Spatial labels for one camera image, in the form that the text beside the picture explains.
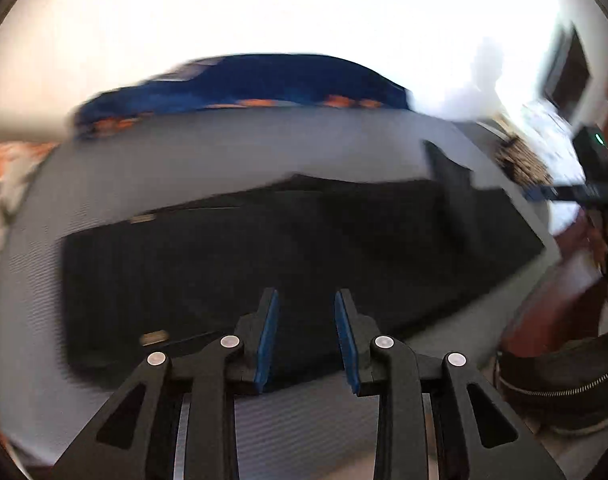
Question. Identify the dark framed panel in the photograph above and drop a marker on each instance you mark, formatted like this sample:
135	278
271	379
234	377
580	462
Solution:
566	70

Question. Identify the white blurred cloth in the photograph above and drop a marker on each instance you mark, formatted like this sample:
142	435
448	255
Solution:
558	140

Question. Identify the black pants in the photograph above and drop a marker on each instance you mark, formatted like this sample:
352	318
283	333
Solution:
209	270

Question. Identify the grey honeycomb mesh mat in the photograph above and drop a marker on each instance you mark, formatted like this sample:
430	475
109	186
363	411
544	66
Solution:
284	145

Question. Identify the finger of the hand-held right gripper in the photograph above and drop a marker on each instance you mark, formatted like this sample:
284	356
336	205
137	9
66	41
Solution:
558	192

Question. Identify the white floral pillow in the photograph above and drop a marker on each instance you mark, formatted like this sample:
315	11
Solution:
4	170

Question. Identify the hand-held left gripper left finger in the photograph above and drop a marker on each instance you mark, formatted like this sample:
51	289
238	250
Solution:
265	340

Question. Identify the blue floral blanket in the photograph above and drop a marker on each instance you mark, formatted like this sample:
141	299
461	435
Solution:
284	80

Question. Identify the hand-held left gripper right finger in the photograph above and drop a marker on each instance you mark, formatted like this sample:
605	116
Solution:
348	340

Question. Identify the brown patterned cloth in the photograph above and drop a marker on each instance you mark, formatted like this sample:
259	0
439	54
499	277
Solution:
521	160

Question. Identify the person's right hand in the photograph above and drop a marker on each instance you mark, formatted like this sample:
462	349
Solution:
597	240

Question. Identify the black zippered bag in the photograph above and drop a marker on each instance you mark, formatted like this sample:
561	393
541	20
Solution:
563	380

